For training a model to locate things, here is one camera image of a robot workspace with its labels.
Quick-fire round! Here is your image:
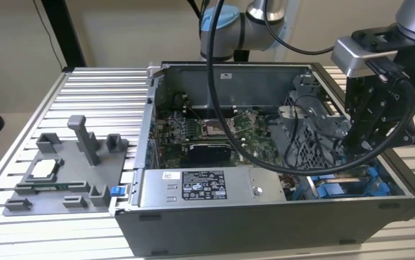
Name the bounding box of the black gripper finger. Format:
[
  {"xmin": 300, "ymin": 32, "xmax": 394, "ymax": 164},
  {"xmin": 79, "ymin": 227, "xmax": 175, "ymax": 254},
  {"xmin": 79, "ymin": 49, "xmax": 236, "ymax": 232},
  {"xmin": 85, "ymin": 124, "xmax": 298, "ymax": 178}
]
[
  {"xmin": 363, "ymin": 108, "xmax": 415, "ymax": 154},
  {"xmin": 342, "ymin": 80, "xmax": 391, "ymax": 161}
]

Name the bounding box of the hard disk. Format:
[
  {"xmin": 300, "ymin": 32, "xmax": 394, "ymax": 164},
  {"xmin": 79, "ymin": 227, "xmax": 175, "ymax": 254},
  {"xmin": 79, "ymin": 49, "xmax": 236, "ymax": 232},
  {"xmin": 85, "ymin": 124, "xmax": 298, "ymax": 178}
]
[{"xmin": 310, "ymin": 165, "xmax": 390, "ymax": 199}]

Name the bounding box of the grey metal disk bay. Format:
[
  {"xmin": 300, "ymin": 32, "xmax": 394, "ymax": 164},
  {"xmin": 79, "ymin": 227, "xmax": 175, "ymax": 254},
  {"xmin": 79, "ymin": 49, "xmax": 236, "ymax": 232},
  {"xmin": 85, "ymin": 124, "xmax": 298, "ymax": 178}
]
[{"xmin": 278, "ymin": 89, "xmax": 352, "ymax": 170}]

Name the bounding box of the green motherboard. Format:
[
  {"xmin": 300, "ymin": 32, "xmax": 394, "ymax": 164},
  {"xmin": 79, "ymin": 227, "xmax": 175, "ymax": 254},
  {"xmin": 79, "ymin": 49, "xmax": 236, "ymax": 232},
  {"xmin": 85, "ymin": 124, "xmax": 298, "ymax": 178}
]
[{"xmin": 155, "ymin": 105, "xmax": 284, "ymax": 169}]

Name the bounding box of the CPU socket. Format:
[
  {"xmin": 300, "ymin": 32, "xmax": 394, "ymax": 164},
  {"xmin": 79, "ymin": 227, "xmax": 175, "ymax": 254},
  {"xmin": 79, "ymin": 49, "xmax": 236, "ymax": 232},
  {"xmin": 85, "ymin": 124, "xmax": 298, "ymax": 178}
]
[{"xmin": 199, "ymin": 118, "xmax": 239, "ymax": 138}]

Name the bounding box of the black graphics card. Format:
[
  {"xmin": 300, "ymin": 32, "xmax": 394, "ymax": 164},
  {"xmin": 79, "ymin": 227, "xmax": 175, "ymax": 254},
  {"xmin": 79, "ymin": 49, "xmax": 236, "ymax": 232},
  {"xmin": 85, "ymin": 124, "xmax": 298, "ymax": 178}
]
[{"xmin": 187, "ymin": 142, "xmax": 233, "ymax": 166}]

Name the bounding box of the silver power supply unit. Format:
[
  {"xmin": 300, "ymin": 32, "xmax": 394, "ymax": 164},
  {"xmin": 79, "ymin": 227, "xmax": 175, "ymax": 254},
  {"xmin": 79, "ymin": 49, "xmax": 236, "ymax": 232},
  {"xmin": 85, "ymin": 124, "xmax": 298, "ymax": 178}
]
[{"xmin": 137, "ymin": 167, "xmax": 288, "ymax": 208}]

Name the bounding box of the dark grey PC case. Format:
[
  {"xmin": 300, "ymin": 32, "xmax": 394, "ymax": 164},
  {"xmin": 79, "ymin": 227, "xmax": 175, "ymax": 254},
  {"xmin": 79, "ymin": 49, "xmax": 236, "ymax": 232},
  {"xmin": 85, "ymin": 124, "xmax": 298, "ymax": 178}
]
[{"xmin": 115, "ymin": 61, "xmax": 415, "ymax": 257}]

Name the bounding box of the grey parts rack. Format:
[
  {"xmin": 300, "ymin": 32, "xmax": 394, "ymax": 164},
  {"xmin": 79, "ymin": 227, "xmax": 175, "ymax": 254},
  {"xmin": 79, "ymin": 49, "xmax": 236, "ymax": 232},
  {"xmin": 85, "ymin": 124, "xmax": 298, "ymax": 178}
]
[{"xmin": 3, "ymin": 114, "xmax": 131, "ymax": 217}]

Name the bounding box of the green RAM stick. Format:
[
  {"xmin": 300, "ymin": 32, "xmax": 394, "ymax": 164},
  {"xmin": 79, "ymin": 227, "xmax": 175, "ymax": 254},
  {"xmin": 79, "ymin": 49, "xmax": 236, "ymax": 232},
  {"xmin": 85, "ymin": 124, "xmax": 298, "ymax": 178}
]
[{"xmin": 16, "ymin": 182, "xmax": 85, "ymax": 191}]

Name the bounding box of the silver CPU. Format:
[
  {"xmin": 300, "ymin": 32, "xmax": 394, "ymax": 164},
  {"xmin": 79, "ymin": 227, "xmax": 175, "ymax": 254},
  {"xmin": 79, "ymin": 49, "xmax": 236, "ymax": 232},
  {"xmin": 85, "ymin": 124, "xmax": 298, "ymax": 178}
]
[{"xmin": 29, "ymin": 159, "xmax": 59, "ymax": 178}]

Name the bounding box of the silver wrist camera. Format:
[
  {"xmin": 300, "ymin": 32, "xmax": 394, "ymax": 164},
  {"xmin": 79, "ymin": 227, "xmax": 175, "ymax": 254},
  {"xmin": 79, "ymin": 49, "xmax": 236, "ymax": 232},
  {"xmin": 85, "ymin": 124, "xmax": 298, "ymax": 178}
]
[{"xmin": 330, "ymin": 35, "xmax": 400, "ymax": 79}]

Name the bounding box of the long black case wire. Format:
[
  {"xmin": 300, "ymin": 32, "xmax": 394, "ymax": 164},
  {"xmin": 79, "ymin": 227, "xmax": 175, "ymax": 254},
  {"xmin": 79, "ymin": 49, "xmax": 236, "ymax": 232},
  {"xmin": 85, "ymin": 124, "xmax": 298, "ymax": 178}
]
[{"xmin": 282, "ymin": 94, "xmax": 330, "ymax": 174}]

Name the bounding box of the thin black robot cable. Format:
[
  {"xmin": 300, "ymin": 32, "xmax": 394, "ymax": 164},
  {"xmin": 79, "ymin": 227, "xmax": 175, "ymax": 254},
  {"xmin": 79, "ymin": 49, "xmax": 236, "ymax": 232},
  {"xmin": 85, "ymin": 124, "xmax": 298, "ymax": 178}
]
[{"xmin": 262, "ymin": 0, "xmax": 336, "ymax": 55}]

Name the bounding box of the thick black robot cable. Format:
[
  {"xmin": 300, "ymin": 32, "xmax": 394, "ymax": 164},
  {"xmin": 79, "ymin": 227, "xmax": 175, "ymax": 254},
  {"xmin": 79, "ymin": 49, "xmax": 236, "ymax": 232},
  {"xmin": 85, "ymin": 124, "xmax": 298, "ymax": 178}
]
[{"xmin": 204, "ymin": 0, "xmax": 415, "ymax": 177}]

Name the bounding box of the black upright frame post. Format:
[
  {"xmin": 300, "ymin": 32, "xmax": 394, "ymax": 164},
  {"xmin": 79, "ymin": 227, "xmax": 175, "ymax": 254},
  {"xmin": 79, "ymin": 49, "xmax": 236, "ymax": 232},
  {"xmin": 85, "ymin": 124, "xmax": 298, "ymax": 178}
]
[{"xmin": 40, "ymin": 0, "xmax": 87, "ymax": 68}]

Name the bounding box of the thin black wall cable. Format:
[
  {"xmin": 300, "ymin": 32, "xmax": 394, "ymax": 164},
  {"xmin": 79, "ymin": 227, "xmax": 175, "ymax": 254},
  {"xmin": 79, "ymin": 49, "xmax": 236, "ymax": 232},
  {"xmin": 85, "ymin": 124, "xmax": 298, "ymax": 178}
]
[{"xmin": 32, "ymin": 0, "xmax": 68, "ymax": 72}]

